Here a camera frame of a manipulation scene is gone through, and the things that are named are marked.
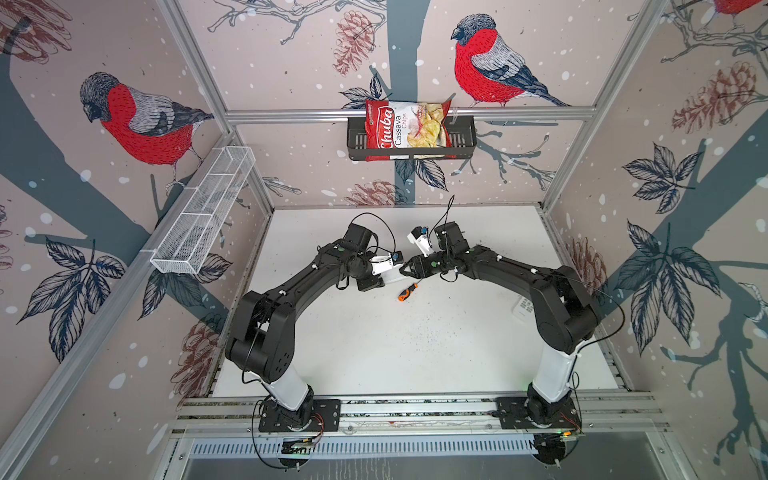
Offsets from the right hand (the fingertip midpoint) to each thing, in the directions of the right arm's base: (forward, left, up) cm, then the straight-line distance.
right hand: (401, 274), depth 90 cm
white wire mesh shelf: (-8, +53, +23) cm, 58 cm away
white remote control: (-2, +3, +2) cm, 4 cm away
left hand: (0, +7, +2) cm, 8 cm away
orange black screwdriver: (-2, -1, -9) cm, 9 cm away
